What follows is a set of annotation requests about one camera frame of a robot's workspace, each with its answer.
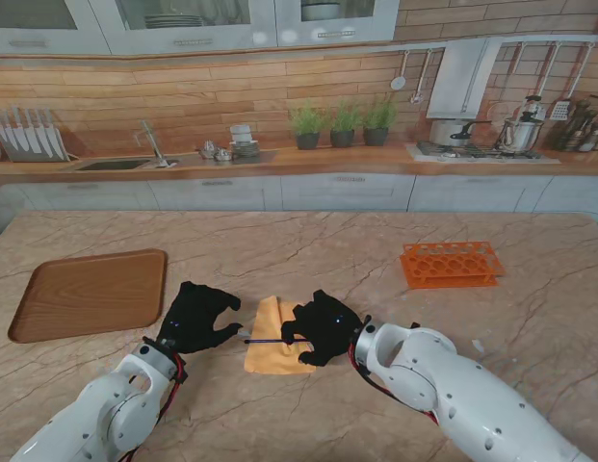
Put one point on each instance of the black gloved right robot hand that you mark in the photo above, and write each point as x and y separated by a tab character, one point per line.
327	327

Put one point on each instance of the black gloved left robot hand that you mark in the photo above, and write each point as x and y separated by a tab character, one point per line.
195	320

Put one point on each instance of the yellow microfibre cloth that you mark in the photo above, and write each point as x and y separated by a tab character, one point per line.
267	358

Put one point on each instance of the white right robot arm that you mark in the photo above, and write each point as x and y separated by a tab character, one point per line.
452	385

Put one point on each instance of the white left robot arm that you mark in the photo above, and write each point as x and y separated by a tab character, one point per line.
106	409

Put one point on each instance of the clear tape scrap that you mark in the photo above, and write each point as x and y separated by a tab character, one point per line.
243	333

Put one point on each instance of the brown wooden tray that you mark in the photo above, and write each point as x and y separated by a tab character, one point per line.
91	293

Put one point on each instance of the orange test tube rack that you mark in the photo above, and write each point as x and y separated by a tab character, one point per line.
452	269

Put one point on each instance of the small white paper scrap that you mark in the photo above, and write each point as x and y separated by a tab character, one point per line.
478	345

